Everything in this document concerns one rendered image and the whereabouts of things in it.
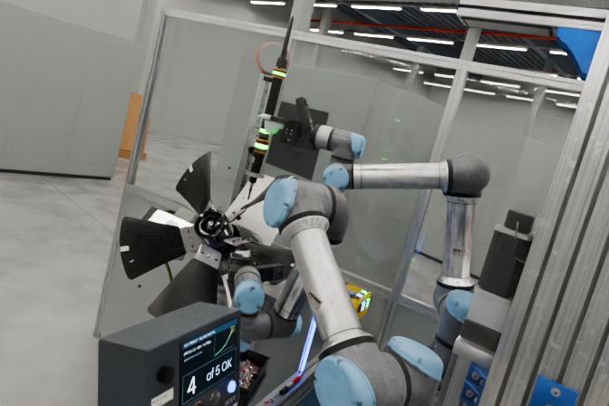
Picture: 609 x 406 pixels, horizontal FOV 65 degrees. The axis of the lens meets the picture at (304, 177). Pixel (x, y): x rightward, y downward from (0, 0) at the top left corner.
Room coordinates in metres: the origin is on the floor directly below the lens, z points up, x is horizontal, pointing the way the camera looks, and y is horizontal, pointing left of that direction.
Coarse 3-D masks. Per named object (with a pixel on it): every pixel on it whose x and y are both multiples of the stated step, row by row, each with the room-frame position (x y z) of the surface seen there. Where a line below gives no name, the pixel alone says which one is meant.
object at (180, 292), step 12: (192, 264) 1.52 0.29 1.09; (204, 264) 1.54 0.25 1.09; (180, 276) 1.48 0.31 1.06; (192, 276) 1.49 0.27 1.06; (204, 276) 1.52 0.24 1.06; (216, 276) 1.55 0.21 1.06; (168, 288) 1.44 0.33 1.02; (180, 288) 1.46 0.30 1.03; (192, 288) 1.47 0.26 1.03; (204, 288) 1.50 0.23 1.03; (216, 288) 1.52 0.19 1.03; (156, 300) 1.42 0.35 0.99; (168, 300) 1.42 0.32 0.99; (180, 300) 1.44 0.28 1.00; (192, 300) 1.45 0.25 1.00; (204, 300) 1.47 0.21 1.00; (216, 300) 1.50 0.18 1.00; (156, 312) 1.40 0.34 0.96; (168, 312) 1.40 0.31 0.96
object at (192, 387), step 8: (200, 368) 0.79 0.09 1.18; (184, 376) 0.75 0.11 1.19; (192, 376) 0.77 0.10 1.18; (200, 376) 0.79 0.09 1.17; (184, 384) 0.75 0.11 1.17; (192, 384) 0.77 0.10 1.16; (200, 384) 0.79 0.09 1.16; (184, 392) 0.75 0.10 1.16; (192, 392) 0.77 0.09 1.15; (200, 392) 0.78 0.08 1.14; (184, 400) 0.75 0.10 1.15
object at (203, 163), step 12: (204, 156) 1.85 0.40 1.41; (192, 168) 1.86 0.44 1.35; (204, 168) 1.81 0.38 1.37; (180, 180) 1.88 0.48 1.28; (192, 180) 1.82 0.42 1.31; (204, 180) 1.77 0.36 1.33; (180, 192) 1.86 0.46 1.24; (192, 192) 1.81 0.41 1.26; (204, 192) 1.74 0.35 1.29; (192, 204) 1.79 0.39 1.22; (204, 204) 1.73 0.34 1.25
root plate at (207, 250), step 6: (198, 246) 1.57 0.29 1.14; (204, 246) 1.58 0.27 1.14; (198, 252) 1.56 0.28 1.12; (204, 252) 1.57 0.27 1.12; (210, 252) 1.59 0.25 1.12; (216, 252) 1.60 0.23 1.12; (198, 258) 1.55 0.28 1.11; (204, 258) 1.56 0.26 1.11; (210, 258) 1.57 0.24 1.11; (216, 258) 1.59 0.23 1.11; (210, 264) 1.56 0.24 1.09; (216, 264) 1.58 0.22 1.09
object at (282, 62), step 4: (284, 52) 1.59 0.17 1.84; (284, 56) 1.59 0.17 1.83; (280, 60) 1.58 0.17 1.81; (284, 60) 1.58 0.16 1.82; (276, 64) 1.59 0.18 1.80; (280, 64) 1.58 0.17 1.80; (284, 64) 1.59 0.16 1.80; (284, 68) 1.61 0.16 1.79; (256, 152) 1.58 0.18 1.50; (256, 156) 1.58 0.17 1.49; (260, 156) 1.58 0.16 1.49; (252, 160) 1.59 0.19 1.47; (256, 160) 1.58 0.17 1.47; (260, 160) 1.59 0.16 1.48; (252, 164) 1.59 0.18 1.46; (256, 164) 1.58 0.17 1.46; (260, 164) 1.59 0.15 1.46; (252, 168) 1.59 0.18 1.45; (256, 168) 1.58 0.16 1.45; (260, 168) 1.60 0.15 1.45; (256, 172) 1.59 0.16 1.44; (252, 180) 1.59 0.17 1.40
